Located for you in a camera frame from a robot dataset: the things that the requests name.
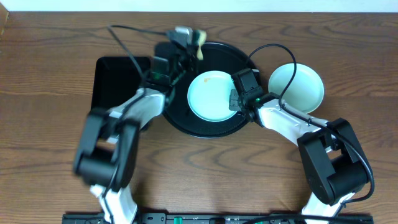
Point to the black rectangular tray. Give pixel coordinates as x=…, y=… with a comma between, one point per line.
x=116, y=81

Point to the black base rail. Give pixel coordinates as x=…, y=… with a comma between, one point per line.
x=163, y=218

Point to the green plate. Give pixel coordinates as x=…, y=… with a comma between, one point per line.
x=306, y=91
x=208, y=96

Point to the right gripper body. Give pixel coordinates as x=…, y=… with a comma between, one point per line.
x=236, y=103

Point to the round black tray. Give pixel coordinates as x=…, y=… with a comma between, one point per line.
x=217, y=56

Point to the yellow sponge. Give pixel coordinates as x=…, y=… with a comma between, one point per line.
x=201, y=39

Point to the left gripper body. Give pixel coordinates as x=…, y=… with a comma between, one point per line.
x=189, y=49

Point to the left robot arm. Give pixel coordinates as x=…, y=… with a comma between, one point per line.
x=107, y=150

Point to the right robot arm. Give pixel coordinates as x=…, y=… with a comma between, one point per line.
x=333, y=160

